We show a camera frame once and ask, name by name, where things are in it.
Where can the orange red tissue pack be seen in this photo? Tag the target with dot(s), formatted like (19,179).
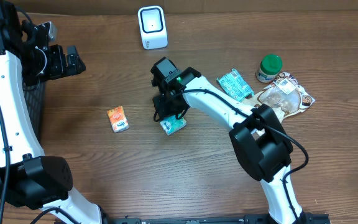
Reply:
(118,119)

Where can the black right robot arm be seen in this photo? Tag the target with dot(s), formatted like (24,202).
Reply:
(260,143)

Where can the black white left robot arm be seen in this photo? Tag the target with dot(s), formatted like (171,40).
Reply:
(29,57)

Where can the beige clear plastic pouch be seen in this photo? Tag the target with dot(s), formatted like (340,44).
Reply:
(284,95)

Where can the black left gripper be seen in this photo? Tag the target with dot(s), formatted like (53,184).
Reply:
(62,60)

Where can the green cap white bottle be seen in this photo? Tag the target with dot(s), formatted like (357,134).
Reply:
(270,66)

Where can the green toilet tissue wipes pack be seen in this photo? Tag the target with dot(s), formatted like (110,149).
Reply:
(235,86)

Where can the teal Kleenex tissue pack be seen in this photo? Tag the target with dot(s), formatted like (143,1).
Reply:
(171,125)

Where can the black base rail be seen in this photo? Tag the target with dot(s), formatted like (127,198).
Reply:
(307,218)

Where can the white barcode scanner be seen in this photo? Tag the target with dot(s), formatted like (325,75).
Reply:
(153,30)

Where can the grey plastic shopping basket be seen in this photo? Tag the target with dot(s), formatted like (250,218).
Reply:
(35,105)

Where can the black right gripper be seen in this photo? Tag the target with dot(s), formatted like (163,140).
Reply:
(161,102)

